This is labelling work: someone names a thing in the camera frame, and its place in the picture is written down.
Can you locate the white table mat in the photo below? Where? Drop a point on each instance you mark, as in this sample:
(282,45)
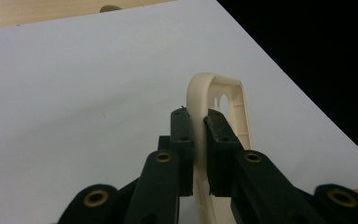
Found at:
(74,99)

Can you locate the beige phone case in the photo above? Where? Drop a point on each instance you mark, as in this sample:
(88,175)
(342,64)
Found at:
(199,93)

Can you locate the dark round table plug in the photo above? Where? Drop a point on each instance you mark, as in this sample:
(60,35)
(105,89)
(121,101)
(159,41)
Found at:
(110,8)

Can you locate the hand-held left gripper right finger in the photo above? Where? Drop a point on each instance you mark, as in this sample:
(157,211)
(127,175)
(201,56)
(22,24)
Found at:
(220,155)

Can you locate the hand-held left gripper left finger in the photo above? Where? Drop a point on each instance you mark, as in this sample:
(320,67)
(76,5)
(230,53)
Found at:
(185,149)

